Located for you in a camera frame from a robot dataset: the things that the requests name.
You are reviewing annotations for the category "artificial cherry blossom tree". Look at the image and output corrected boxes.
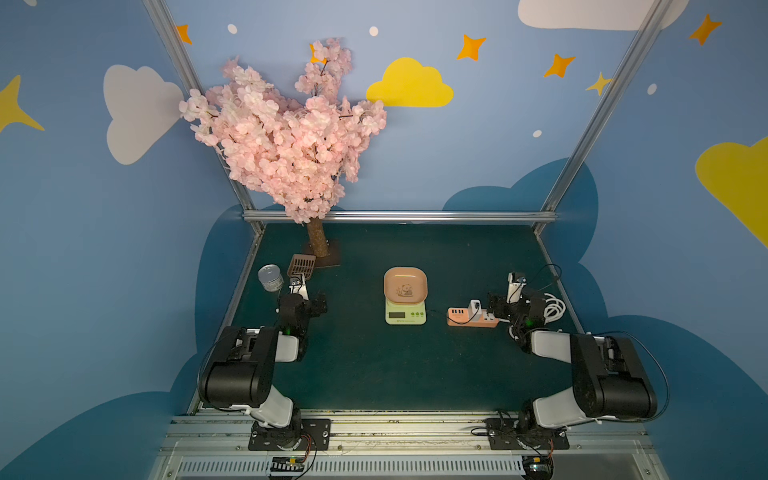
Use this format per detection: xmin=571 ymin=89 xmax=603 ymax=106
xmin=179 ymin=38 xmax=387 ymax=258

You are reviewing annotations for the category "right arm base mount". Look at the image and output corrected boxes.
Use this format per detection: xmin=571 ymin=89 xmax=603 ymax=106
xmin=483 ymin=409 xmax=570 ymax=453

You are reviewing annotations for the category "dark metal tree base plate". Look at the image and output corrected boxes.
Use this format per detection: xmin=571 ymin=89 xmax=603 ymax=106
xmin=302 ymin=238 xmax=341 ymax=269

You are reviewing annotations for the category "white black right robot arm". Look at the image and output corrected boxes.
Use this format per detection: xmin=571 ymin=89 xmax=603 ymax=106
xmin=488 ymin=284 xmax=659 ymax=433

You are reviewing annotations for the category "small black controller box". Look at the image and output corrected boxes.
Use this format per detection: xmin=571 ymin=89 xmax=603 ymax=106
xmin=522 ymin=456 xmax=554 ymax=480

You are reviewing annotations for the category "pink panda pet bowl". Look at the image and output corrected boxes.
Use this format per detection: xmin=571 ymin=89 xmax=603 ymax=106
xmin=384 ymin=267 xmax=428 ymax=304

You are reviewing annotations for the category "silver tin can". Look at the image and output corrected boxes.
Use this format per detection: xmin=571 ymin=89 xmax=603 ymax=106
xmin=257 ymin=264 xmax=284 ymax=292

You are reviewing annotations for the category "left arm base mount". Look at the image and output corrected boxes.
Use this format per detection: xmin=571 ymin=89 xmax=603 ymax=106
xmin=247 ymin=413 xmax=332 ymax=452

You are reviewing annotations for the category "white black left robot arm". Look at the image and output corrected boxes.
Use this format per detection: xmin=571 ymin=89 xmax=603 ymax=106
xmin=197 ymin=293 xmax=327 ymax=429

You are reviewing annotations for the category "green electronic kitchen scale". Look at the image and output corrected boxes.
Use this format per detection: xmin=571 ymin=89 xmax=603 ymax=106
xmin=385 ymin=299 xmax=427 ymax=325

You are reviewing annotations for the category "aluminium frame rail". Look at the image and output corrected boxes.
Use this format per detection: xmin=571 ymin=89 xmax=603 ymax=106
xmin=242 ymin=209 xmax=559 ymax=225

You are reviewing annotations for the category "orange power strip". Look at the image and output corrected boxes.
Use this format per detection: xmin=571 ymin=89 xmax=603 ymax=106
xmin=447 ymin=307 xmax=499 ymax=328

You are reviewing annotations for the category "brown plastic litter scoop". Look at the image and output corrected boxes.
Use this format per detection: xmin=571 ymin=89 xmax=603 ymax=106
xmin=287 ymin=254 xmax=316 ymax=280

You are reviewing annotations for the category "white USB power adapter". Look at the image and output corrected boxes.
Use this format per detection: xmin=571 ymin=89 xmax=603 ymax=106
xmin=468 ymin=299 xmax=482 ymax=322

